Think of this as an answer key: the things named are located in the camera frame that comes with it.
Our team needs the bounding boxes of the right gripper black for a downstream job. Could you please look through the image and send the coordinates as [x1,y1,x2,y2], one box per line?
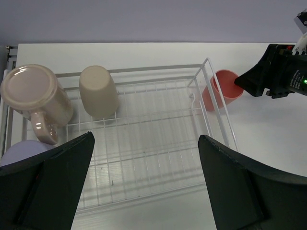
[234,44,307,99]

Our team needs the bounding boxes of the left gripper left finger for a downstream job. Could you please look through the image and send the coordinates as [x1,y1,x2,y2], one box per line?
[0,132,95,230]

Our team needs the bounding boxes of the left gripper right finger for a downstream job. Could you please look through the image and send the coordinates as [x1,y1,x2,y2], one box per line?
[198,135,307,230]

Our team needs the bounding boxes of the red plastic cup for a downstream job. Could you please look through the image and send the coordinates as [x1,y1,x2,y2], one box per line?
[201,69,244,113]

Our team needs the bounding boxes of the purple plastic cup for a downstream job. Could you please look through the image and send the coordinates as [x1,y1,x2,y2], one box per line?
[0,140,54,166]

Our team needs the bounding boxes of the pink ceramic mug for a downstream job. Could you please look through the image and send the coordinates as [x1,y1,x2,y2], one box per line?
[0,64,73,145]

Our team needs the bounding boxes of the beige plastic cup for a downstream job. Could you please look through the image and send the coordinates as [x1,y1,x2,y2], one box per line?
[79,65,119,118]

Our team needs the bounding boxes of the clear acrylic dish rack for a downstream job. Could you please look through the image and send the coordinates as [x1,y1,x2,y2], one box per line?
[57,58,238,214]

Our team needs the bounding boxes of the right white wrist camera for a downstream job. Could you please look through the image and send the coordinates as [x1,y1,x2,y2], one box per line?
[292,9,307,55]

